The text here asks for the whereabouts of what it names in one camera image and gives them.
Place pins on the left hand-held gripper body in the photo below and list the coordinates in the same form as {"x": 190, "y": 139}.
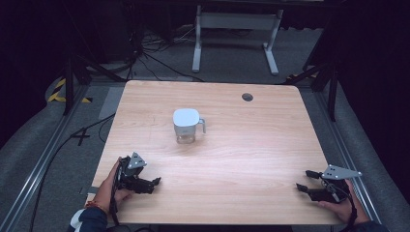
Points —
{"x": 130, "y": 176}

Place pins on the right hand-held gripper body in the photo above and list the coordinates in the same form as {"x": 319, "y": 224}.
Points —
{"x": 335, "y": 187}

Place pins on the clear pitcher with white lid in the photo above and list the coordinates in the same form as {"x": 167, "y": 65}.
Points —
{"x": 186, "y": 120}

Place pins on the person's right hand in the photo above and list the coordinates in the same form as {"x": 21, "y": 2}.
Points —
{"x": 346, "y": 209}

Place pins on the person's left hand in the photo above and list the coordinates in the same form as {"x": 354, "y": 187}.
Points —
{"x": 108, "y": 190}

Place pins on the black metal stand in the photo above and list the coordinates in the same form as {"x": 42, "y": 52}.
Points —
{"x": 69, "y": 83}
{"x": 332, "y": 90}

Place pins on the yellow and black floor tape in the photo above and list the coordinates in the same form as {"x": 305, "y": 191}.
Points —
{"x": 59, "y": 93}

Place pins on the grey metal floor rail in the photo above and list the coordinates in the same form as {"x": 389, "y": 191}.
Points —
{"x": 348, "y": 154}
{"x": 38, "y": 167}

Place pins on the grey metal desk frame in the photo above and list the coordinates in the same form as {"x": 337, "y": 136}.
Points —
{"x": 237, "y": 21}

